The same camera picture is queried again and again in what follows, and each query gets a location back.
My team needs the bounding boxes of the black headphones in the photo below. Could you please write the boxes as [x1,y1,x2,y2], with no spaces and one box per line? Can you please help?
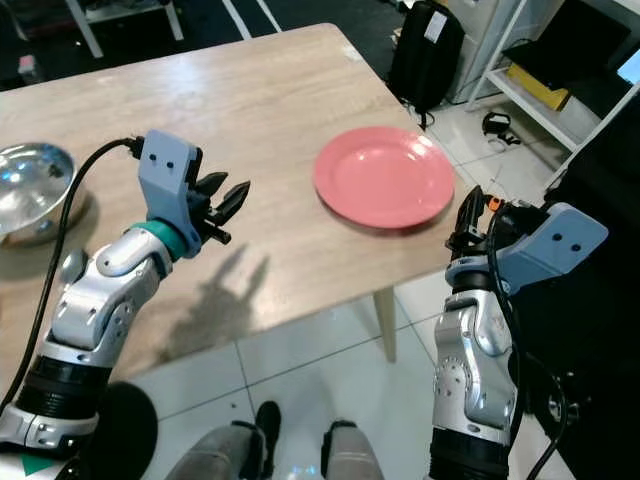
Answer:
[481,111,523,147]

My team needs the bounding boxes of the pink plate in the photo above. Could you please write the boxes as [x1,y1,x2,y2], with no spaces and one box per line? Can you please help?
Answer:
[311,125,457,233]

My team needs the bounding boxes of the white metal shelf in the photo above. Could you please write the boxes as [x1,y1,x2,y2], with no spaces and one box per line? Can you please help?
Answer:
[464,0,640,193]

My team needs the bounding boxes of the shiny steel bowl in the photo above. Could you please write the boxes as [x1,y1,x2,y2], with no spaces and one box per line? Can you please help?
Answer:
[0,142,78,248]

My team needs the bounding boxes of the wooden table leg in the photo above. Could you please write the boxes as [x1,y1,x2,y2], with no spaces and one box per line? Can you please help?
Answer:
[372,288,399,363]

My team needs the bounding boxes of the yellow box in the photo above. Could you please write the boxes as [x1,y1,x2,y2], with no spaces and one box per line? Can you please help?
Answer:
[504,61,572,112]

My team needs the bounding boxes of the silver metal spoon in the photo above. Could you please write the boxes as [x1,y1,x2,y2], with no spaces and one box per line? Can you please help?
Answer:
[58,249,88,288]

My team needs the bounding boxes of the black bulky object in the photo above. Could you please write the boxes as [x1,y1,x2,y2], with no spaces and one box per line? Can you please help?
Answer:
[510,98,640,480]

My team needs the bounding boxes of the black backpack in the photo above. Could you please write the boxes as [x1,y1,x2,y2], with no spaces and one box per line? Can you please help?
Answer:
[387,0,467,113]

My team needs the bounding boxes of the small grey pink box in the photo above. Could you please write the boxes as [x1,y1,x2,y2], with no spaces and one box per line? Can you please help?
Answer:
[17,54,42,83]

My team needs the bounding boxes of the black case on shelf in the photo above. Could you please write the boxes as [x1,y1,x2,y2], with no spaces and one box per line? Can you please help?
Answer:
[502,0,639,93]

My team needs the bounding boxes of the device with cyan screen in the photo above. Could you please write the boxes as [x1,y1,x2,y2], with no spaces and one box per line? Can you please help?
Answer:
[617,47,640,87]

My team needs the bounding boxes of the grey left robot leg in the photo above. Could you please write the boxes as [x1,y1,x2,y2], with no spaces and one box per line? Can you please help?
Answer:
[163,400,283,480]

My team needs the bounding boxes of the grey robot leg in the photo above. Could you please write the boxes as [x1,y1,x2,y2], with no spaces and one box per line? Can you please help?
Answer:
[163,400,283,480]
[321,419,398,480]

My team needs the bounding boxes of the grey right robot leg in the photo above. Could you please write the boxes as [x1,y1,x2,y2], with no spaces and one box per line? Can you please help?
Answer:
[321,419,398,480]

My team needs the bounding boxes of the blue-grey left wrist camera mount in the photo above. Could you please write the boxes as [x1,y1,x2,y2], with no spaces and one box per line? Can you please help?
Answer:
[137,129,203,243]

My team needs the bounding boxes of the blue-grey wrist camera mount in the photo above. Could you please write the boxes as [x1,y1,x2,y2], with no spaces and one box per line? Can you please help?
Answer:
[137,129,203,243]
[446,203,610,298]

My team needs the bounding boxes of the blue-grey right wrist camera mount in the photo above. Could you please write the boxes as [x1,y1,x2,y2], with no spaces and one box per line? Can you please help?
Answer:
[446,203,610,298]

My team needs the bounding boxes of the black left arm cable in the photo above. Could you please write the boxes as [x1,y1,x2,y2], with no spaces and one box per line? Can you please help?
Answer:
[0,137,147,409]

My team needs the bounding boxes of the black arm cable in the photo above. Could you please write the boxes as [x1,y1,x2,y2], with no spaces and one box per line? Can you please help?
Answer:
[0,137,147,409]
[484,212,579,480]

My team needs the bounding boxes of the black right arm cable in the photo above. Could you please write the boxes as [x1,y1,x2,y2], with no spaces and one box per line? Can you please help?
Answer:
[484,212,579,480]

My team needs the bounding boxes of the white metal frame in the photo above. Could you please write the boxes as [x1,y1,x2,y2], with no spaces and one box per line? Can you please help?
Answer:
[64,0,187,59]

